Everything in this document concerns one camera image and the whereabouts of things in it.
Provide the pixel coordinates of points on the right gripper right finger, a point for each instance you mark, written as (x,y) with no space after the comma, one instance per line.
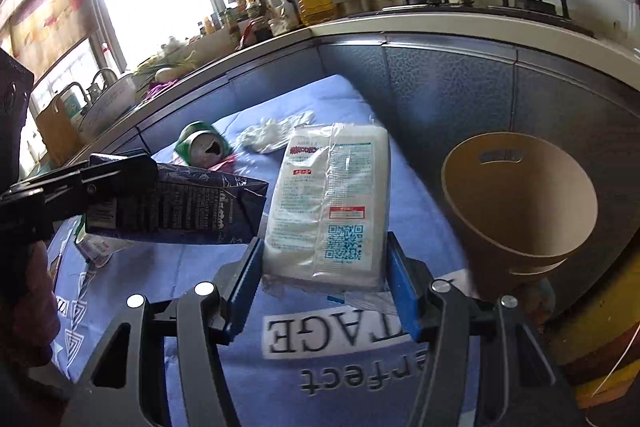
(518,384)

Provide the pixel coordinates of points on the white plastic tissue pack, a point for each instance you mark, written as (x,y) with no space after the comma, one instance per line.
(327,220)

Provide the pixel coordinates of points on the white tissue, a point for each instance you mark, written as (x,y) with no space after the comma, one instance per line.
(272,134)

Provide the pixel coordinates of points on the crushed green can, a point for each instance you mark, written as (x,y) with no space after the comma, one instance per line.
(201,145)

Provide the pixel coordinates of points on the gas stove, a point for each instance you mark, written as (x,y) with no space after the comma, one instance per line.
(553,13)

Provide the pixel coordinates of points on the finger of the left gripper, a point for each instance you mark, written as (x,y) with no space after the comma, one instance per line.
(67,192)

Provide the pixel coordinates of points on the person's left hand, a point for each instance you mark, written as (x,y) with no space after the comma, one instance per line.
(31,323)

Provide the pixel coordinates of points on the white plastic jug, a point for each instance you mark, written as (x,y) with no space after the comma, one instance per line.
(282,18)

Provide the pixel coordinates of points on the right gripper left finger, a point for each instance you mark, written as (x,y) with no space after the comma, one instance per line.
(124,381)

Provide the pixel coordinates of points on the dark blue drink carton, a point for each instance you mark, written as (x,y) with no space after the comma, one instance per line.
(188,205)

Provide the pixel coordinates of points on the beige round trash bin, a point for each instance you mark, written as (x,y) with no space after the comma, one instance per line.
(520,207)

